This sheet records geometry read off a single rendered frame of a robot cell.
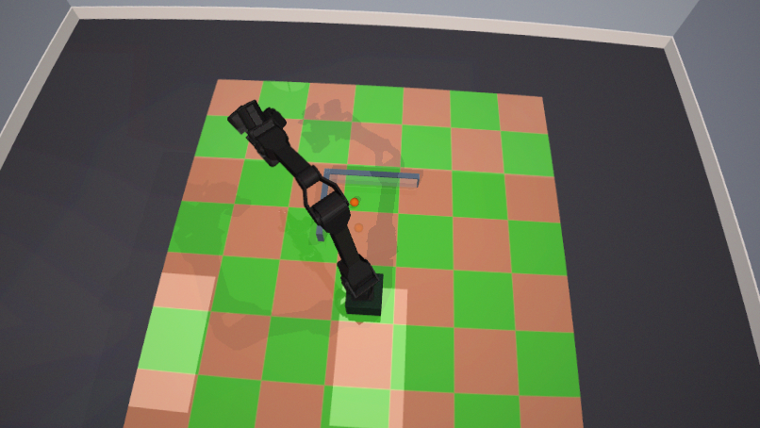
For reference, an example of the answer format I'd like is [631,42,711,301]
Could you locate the dark blue-grey l-shaped wall top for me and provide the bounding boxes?
[316,168,420,241]

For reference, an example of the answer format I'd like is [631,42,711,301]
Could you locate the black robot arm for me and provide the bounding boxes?
[236,99,380,302]

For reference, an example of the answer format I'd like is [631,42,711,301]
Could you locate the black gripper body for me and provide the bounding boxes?
[227,110,279,167]

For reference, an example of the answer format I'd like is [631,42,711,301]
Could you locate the clear l-shaped low wall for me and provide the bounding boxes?
[329,174,419,188]

